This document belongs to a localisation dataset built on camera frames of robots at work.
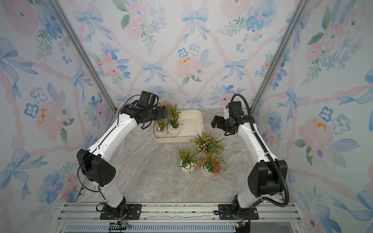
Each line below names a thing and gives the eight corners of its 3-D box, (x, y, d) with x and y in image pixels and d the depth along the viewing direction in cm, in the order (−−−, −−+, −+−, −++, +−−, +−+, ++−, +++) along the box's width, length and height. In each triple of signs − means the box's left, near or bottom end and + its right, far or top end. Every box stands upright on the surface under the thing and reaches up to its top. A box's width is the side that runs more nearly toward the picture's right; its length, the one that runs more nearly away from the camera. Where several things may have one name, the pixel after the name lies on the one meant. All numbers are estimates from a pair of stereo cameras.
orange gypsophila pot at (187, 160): (175, 172, 89) (174, 162, 79) (180, 157, 95) (179, 147, 85) (192, 176, 88) (192, 167, 77) (196, 162, 94) (197, 151, 83)
